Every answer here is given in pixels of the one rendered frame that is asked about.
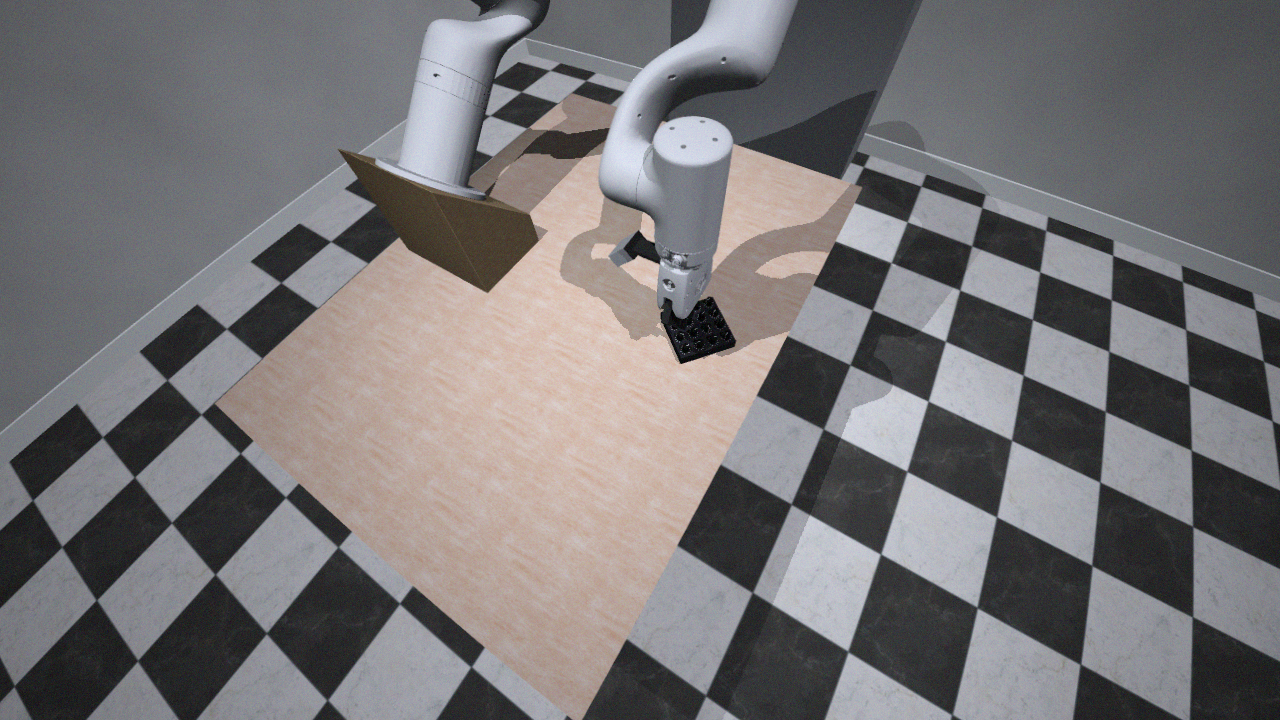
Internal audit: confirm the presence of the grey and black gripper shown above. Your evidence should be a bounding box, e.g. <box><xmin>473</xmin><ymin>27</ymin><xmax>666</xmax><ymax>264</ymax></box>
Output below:
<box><xmin>657</xmin><ymin>255</ymin><xmax>713</xmax><ymax>331</ymax></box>

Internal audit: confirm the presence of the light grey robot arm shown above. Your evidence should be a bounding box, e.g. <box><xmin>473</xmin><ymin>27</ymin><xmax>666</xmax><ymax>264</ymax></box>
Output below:
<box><xmin>375</xmin><ymin>0</ymin><xmax>797</xmax><ymax>266</ymax></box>

